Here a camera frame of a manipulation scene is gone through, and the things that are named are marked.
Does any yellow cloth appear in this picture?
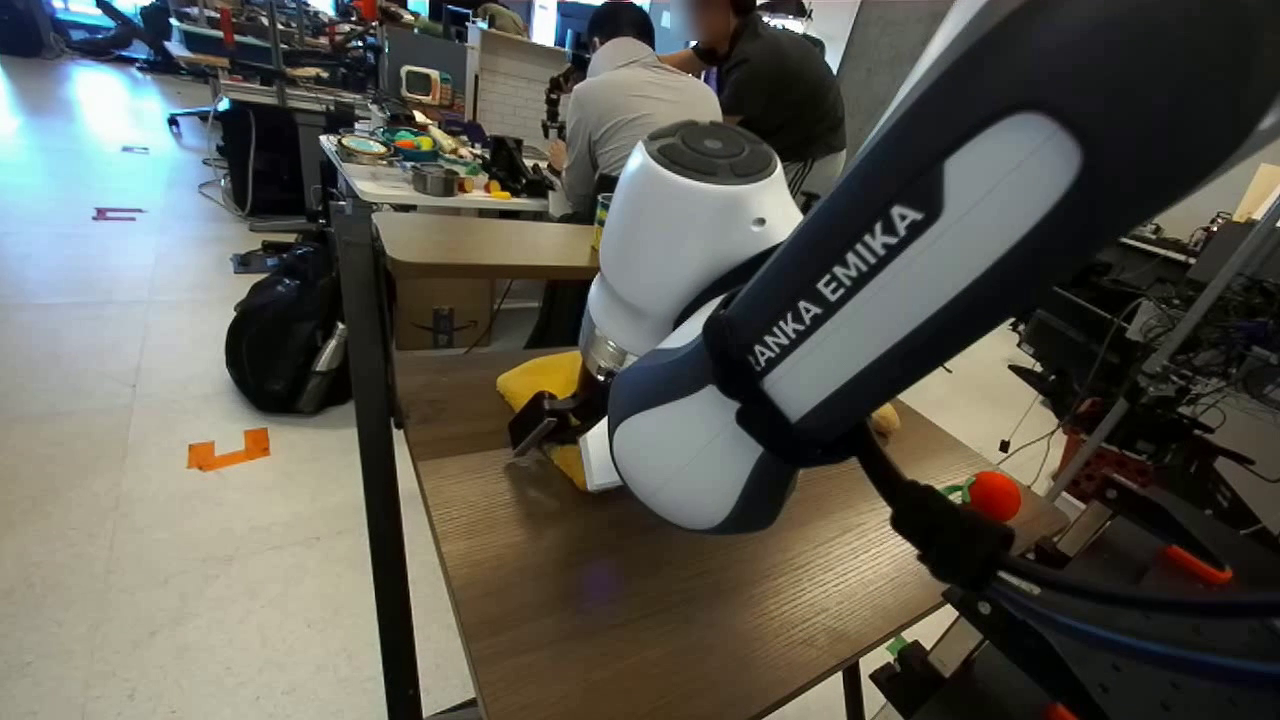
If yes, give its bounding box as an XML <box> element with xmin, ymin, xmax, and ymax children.
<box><xmin>497</xmin><ymin>347</ymin><xmax>586</xmax><ymax>490</ymax></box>

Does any black backpack on floor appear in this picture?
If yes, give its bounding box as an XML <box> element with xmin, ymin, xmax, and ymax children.
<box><xmin>223</xmin><ymin>239</ymin><xmax>351</xmax><ymax>415</ymax></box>

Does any wooden back table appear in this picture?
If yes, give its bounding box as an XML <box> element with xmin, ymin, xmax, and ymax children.
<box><xmin>373</xmin><ymin>210</ymin><xmax>600</xmax><ymax>351</ymax></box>

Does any red tomato ball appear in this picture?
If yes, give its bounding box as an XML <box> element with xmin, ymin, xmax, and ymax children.
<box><xmin>967</xmin><ymin>468</ymin><xmax>1018</xmax><ymax>525</ymax></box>

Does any black tripod pole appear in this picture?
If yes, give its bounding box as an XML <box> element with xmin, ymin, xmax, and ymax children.
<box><xmin>331</xmin><ymin>194</ymin><xmax>422</xmax><ymax>720</ymax></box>

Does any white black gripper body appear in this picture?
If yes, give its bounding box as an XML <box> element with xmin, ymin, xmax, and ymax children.
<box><xmin>509</xmin><ymin>381</ymin><xmax>607</xmax><ymax>454</ymax></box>

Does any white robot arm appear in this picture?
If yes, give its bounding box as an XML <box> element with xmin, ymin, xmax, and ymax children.
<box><xmin>509</xmin><ymin>0</ymin><xmax>1280</xmax><ymax>532</ymax></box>

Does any person in grey shirt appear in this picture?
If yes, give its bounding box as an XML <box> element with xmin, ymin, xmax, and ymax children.
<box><xmin>547</xmin><ymin>0</ymin><xmax>719</xmax><ymax>218</ymax></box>

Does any beige potato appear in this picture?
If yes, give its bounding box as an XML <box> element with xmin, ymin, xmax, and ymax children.
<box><xmin>866</xmin><ymin>405</ymin><xmax>899</xmax><ymax>438</ymax></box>

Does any person in grey striped trousers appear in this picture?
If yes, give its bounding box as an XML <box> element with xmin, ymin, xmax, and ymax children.
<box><xmin>666</xmin><ymin>0</ymin><xmax>845</xmax><ymax>205</ymax></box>

